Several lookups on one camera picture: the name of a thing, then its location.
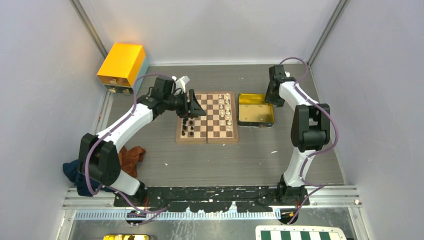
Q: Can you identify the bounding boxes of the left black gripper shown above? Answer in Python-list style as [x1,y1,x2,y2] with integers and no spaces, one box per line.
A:
[163,89,206,118]

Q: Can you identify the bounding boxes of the wooden chess board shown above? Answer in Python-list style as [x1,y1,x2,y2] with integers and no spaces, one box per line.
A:
[175,91,239,144]

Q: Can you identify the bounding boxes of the gold tin tray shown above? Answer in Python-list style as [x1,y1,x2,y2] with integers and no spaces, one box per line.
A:
[237,93,275,128]

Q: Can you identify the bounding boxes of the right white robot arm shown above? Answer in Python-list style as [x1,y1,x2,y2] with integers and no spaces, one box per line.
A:
[265,65,330,206]

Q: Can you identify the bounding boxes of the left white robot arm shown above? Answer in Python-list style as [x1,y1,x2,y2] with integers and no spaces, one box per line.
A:
[78,74,206,207]

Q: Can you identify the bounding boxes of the green white checkered board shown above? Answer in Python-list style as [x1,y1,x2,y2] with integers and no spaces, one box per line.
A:
[255,225,348,240]

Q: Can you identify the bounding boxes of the yellow teal drawer box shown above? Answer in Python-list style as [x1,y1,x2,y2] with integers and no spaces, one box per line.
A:
[97,43,150,95]

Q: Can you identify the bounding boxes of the orange cloth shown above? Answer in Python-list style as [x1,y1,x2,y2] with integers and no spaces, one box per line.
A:
[118,146,146,178]

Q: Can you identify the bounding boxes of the dark blue cloth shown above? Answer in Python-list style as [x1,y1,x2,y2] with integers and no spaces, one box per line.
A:
[62,159,93,197]

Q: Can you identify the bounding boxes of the gold tin front edge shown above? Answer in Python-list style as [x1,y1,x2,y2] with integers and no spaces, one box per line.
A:
[103,233,152,240]

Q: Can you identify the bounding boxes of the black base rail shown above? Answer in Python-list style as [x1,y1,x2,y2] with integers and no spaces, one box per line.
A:
[113,184,308,213]

